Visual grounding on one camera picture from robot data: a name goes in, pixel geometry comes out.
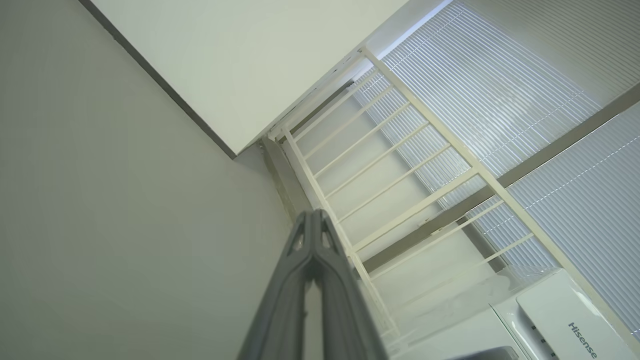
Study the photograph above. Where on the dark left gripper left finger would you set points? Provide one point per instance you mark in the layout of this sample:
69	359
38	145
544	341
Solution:
285	310

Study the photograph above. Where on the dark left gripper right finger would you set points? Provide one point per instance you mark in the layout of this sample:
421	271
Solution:
345	310

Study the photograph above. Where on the white front-load washing machine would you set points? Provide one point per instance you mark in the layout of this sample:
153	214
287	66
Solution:
465	335

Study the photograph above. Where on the white metal bar rack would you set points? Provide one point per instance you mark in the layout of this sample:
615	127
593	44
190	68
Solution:
480	172

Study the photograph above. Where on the white washer detergent drawer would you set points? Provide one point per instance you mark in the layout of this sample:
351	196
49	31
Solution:
555	310

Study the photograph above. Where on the dark grey window frame bar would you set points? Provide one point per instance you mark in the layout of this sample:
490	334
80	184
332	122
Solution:
560	145

